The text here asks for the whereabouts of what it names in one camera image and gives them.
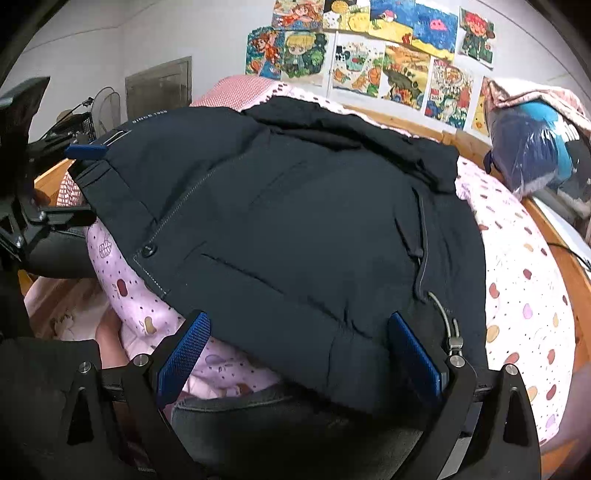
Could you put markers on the black padded jacket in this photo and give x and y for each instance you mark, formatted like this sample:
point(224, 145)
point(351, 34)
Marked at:
point(277, 230)

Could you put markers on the wooden bed frame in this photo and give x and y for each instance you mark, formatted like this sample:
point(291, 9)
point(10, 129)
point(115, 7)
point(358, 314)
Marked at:
point(577, 286)

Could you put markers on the group of colourful wall drawings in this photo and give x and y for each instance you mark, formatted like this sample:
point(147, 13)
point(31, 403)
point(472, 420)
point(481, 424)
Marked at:
point(401, 69)

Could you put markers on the blue bedding in plastic bag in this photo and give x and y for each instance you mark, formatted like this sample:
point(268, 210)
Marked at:
point(531, 147)

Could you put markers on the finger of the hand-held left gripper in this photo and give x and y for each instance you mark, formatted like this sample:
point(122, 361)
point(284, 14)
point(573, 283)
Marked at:
point(87, 151)
point(60, 217)

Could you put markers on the pink bed sheet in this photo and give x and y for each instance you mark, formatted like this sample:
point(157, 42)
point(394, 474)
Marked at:
point(60, 304)

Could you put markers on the red checked pillow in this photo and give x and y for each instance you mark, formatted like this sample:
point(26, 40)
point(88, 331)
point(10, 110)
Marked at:
point(231, 90)

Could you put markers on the standing fan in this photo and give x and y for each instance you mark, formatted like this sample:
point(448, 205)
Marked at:
point(108, 110)

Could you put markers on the pink and red checked quilt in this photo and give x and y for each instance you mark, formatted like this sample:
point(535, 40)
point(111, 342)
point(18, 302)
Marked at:
point(521, 286)

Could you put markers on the person's bare foot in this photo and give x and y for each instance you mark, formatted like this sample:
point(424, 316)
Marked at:
point(111, 337)

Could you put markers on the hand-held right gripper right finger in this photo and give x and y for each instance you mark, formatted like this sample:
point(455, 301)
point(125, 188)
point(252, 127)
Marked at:
point(415, 364)

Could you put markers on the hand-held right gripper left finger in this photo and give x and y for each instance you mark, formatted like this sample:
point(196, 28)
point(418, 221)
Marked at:
point(182, 364)

